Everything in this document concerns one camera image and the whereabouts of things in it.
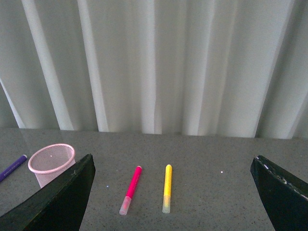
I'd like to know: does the purple pen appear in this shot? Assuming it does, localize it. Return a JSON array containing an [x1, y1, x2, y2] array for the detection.
[[0, 154, 27, 182]]

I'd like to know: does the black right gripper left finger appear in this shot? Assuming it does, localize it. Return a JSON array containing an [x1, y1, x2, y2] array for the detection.
[[0, 154, 95, 231]]

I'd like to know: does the pink mesh cup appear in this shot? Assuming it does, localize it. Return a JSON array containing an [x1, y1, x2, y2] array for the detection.
[[28, 143, 75, 188]]

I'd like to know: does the pink pen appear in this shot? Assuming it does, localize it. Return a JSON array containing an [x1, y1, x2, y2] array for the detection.
[[119, 166, 142, 216]]

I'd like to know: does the white curtain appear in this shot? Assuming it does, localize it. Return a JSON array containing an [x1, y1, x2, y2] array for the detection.
[[0, 0, 308, 139]]

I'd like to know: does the yellow pen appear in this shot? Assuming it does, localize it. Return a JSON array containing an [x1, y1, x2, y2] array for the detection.
[[162, 164, 172, 214]]

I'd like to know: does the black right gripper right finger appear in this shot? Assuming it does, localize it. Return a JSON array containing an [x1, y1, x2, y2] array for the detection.
[[250, 155, 308, 231]]

